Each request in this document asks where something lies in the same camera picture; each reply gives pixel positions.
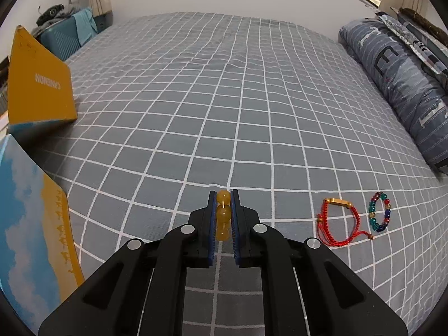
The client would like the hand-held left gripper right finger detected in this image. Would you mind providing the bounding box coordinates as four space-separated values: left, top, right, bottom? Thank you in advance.
230 189 409 336

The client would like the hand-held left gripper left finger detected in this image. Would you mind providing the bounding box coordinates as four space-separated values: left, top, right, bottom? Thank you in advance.
38 190 218 336

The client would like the yellow bead bracelet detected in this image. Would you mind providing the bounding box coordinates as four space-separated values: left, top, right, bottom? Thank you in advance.
214 190 233 243

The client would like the grey grid bed sheet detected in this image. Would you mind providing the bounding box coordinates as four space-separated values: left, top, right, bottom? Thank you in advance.
26 12 442 336

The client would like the blue and yellow box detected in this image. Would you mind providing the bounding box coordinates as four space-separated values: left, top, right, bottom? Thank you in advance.
0 135 85 334

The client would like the grey striped printed pillow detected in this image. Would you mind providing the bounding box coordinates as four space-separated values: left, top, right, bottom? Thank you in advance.
338 18 448 175

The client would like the yellow cardboard box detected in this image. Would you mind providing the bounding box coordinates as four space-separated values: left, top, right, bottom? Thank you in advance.
7 25 78 135

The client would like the light blue cloth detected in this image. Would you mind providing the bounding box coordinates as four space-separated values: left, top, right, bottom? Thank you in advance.
72 8 99 47

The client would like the teal suitcase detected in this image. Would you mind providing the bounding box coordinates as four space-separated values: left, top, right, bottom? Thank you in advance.
38 17 92 62

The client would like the dark patterned pillow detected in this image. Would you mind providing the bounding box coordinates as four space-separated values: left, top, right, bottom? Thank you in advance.
376 6 448 92

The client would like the dark clothes pile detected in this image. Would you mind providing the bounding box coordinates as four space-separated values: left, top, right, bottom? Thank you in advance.
35 4 76 29

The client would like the red cord bracelet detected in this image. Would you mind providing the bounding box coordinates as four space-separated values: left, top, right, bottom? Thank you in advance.
317 198 375 246

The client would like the multicolour bead bracelet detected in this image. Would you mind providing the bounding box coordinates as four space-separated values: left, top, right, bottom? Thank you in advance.
367 191 391 234

